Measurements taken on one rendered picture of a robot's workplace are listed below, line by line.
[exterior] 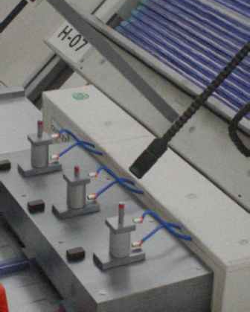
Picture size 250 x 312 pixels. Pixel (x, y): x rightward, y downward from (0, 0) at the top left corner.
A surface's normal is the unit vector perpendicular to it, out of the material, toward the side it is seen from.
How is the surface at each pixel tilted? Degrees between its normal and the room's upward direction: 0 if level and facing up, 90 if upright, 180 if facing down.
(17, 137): 46
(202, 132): 90
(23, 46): 90
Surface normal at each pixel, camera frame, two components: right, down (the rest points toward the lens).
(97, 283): 0.04, -0.90
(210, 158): -0.59, -0.53
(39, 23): 0.46, 0.40
